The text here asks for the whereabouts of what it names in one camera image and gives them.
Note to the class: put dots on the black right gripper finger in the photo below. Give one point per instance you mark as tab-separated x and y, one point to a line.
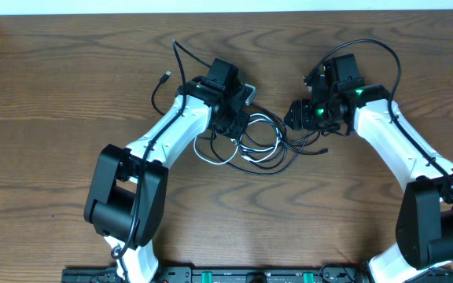
295	108
292	121

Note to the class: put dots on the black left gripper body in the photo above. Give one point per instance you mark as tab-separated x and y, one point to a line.
232	123

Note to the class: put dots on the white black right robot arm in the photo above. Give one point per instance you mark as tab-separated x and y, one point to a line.
424	227

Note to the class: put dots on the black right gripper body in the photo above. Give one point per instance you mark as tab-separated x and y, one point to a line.
319	115

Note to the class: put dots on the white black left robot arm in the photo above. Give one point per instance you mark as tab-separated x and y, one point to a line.
125	203

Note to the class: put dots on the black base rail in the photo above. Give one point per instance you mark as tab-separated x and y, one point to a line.
334	273

